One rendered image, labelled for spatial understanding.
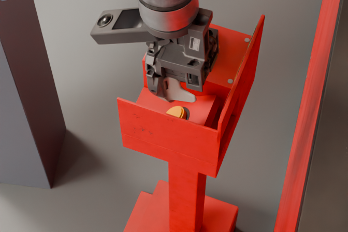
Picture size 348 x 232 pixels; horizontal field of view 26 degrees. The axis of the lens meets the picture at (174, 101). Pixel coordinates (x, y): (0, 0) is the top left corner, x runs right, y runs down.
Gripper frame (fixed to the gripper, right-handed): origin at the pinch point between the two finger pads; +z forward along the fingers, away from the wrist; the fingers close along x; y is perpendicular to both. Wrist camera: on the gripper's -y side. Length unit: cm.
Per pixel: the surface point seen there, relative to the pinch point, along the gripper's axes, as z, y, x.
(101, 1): 75, -54, 67
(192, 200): 41.4, 0.7, 2.1
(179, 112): 5.7, 1.2, 0.5
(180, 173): 31.1, -1.1, 2.1
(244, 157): 79, 1, 34
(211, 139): 1.3, 8.5, -4.8
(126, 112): 0.6, -4.8, -4.8
